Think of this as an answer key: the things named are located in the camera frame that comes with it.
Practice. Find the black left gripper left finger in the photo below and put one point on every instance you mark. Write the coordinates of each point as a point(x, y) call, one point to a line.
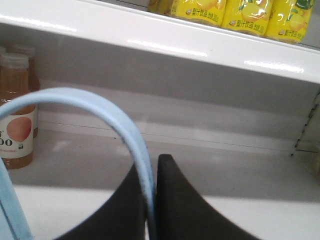
point(121, 217)

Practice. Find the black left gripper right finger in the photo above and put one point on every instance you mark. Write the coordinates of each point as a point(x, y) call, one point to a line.
point(183, 214)

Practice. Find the white metal shelf unit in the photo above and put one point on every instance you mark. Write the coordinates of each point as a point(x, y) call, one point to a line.
point(240, 114)

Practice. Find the peach C100 drink bottle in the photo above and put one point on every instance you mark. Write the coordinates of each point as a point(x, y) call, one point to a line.
point(17, 129)
point(30, 52)

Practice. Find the yellow pear drink bottle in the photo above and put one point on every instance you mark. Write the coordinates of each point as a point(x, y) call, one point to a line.
point(207, 12)
point(289, 20)
point(247, 16)

